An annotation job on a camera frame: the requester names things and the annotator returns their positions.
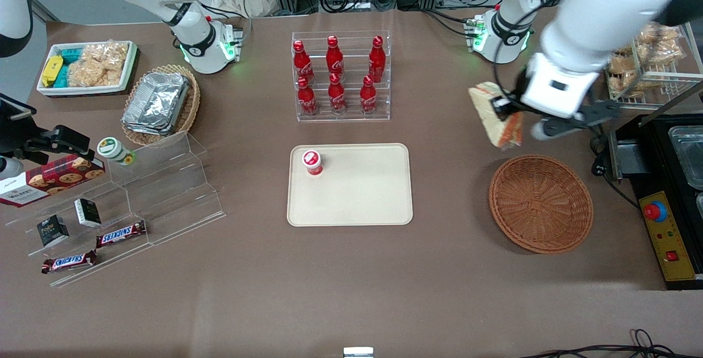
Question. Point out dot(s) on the beige plastic tray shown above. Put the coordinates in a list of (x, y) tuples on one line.
[(362, 188)]

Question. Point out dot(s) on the small white silver device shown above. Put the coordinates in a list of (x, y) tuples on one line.
[(358, 352)]

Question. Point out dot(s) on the green lidded white jar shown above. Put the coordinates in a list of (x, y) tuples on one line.
[(112, 149)]

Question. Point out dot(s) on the brown Snickers bar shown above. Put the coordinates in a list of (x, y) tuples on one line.
[(68, 262), (121, 234)]

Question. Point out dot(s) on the bag of fried snacks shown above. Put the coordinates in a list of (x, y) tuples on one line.
[(623, 75), (662, 45)]

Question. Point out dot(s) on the clear bag of crackers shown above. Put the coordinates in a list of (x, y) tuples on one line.
[(99, 64)]

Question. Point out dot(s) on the triangle sandwich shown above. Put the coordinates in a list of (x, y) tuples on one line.
[(489, 122)]

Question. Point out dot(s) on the white rectangular snack bin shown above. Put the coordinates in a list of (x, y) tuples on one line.
[(129, 72)]

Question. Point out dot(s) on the grey metal box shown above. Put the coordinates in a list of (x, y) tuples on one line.
[(629, 155)]

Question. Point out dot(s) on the teal snack packet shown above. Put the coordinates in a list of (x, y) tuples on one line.
[(70, 56)]

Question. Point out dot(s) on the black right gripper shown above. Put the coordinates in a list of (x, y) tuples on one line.
[(15, 134)]

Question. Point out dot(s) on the steel pan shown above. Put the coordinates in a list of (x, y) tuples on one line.
[(689, 160)]

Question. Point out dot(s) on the clear acrylic stepped shelf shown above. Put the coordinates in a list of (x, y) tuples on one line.
[(176, 193)]

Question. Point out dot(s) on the oval light wicker basket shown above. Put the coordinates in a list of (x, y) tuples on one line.
[(192, 105)]

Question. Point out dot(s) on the stack of foil trays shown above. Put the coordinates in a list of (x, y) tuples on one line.
[(156, 102)]

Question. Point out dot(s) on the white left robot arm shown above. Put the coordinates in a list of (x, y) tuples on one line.
[(593, 17)]

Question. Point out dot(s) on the red lidded yogurt cup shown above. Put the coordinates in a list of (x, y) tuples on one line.
[(312, 161)]

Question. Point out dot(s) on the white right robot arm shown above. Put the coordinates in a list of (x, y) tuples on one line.
[(187, 17)]

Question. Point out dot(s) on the clear acrylic bottle rack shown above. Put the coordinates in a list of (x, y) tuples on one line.
[(343, 116)]

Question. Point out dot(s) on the red cola bottle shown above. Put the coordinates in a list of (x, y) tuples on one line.
[(377, 59), (336, 94), (306, 97), (368, 96), (302, 61), (334, 57)]

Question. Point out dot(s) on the yellow snack packet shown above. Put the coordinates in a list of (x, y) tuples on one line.
[(52, 70)]

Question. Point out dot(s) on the round brown wicker basket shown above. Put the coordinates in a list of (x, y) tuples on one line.
[(541, 204)]

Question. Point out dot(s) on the black machine with yellow panel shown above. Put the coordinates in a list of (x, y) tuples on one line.
[(659, 171)]

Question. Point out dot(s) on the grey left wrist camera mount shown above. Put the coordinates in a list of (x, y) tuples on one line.
[(582, 119)]

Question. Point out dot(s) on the red tartan cookie box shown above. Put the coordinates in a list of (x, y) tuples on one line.
[(55, 178)]

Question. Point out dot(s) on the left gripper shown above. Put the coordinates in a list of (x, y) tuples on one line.
[(514, 101)]

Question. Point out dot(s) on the small black white box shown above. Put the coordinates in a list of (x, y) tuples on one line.
[(88, 212)]

